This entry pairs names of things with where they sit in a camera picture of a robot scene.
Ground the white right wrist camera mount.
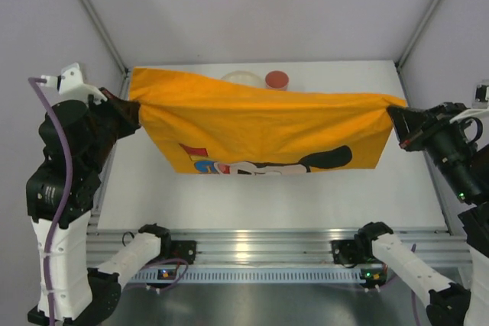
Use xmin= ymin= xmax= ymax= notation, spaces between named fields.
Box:
xmin=450 ymin=79 xmax=488 ymax=124

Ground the right aluminium frame post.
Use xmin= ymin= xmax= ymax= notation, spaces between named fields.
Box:
xmin=395 ymin=0 xmax=471 ymax=69

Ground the pink plastic cup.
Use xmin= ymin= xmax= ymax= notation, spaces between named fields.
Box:
xmin=264 ymin=70 xmax=290 ymax=91

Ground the aluminium frame post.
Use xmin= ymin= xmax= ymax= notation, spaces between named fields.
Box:
xmin=395 ymin=0 xmax=471 ymax=69
xmin=77 ymin=0 xmax=128 ymax=76

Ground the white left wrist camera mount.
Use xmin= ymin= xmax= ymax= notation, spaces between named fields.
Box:
xmin=41 ymin=63 xmax=108 ymax=105

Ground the orange cartoon print cloth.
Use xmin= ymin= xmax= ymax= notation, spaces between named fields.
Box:
xmin=129 ymin=67 xmax=406 ymax=176

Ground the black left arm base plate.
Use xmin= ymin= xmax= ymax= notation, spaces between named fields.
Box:
xmin=169 ymin=240 xmax=197 ymax=265

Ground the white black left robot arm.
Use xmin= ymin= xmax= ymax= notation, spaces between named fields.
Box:
xmin=26 ymin=89 xmax=171 ymax=325

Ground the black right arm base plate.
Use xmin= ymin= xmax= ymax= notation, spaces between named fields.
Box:
xmin=331 ymin=239 xmax=362 ymax=268

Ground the aluminium mounting rail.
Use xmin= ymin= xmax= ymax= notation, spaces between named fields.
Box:
xmin=86 ymin=228 xmax=473 ymax=267

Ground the left aluminium frame post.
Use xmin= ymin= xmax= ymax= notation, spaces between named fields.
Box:
xmin=77 ymin=0 xmax=128 ymax=76

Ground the perforated grey cable duct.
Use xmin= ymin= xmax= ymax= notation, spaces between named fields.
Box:
xmin=129 ymin=265 xmax=383 ymax=285

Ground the cream round plate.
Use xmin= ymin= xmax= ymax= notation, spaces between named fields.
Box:
xmin=221 ymin=70 xmax=265 ymax=88

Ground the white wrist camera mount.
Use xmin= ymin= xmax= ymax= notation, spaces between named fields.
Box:
xmin=450 ymin=79 xmax=488 ymax=124
xmin=41 ymin=63 xmax=108 ymax=105

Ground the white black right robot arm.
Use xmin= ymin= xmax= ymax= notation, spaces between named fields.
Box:
xmin=354 ymin=102 xmax=488 ymax=325

